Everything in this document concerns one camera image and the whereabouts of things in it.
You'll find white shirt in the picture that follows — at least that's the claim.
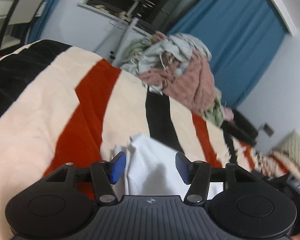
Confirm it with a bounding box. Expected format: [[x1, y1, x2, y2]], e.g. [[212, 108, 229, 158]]
[[111, 132, 224, 201]]

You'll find left blue curtain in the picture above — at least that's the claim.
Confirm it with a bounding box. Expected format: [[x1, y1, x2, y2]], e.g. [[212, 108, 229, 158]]
[[26, 0, 59, 44]]

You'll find black armchair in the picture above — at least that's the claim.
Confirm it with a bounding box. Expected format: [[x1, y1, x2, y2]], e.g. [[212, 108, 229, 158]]
[[221, 109, 258, 146]]

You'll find metal stand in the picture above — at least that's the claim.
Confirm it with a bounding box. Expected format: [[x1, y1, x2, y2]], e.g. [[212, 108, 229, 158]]
[[92, 0, 156, 66]]

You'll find grey chair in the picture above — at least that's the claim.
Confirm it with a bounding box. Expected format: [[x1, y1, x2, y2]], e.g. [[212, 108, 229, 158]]
[[0, 0, 44, 55]]

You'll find pile of clothes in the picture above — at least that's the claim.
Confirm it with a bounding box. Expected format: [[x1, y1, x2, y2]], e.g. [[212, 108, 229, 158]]
[[120, 31, 234, 127]]

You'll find cream knitted pillow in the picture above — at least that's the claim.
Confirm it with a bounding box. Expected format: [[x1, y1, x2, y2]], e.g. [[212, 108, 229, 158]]
[[269, 131, 300, 180]]

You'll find striped bed blanket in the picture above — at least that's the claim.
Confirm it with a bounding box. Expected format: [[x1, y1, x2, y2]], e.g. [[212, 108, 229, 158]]
[[0, 40, 296, 239]]

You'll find right blue curtain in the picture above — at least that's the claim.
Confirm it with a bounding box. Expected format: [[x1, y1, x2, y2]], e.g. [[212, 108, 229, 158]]
[[168, 0, 287, 107]]

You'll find blue curtain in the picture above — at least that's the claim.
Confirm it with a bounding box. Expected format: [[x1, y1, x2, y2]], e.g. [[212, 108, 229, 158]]
[[26, 0, 59, 44], [168, 0, 287, 107]]

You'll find black wall socket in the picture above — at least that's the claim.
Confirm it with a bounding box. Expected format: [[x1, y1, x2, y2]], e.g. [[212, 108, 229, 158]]
[[261, 123, 274, 137]]

